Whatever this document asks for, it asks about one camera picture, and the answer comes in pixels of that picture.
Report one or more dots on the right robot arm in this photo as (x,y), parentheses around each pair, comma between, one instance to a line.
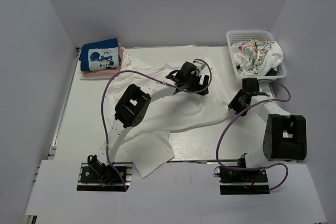
(285,137)

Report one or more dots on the white cartoon print t-shirt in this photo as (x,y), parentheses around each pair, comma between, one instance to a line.
(256,57)

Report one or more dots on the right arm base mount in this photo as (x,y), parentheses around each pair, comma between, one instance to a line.
(233,180)

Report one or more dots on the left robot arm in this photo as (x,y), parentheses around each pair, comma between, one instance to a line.
(131,108)

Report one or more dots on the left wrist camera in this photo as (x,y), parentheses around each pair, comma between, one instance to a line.
(200,65)

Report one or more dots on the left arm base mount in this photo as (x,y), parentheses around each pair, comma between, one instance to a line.
(97,176)

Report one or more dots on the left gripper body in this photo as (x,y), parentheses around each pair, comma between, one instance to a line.
(192,83)

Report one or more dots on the white t-shirt red print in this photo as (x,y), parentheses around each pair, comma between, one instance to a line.
(178,126)

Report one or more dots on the folded blue t-shirt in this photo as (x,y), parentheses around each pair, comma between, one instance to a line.
(89,65)

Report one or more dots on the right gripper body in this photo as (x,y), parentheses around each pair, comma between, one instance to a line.
(237,102)

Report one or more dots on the folded pink t-shirt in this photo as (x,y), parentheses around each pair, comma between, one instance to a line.
(105,72)

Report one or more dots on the dark green t-shirt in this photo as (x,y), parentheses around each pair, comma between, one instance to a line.
(271,73)

